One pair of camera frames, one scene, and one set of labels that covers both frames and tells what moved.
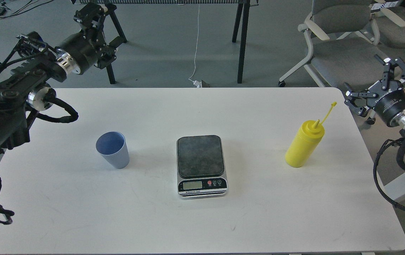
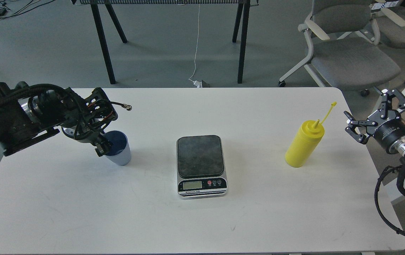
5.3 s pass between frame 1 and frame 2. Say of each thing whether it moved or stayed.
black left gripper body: moved
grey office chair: stayed
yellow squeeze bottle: stayed
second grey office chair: stayed
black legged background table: stayed
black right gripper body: moved
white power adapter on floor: stayed
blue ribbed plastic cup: stayed
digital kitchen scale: stayed
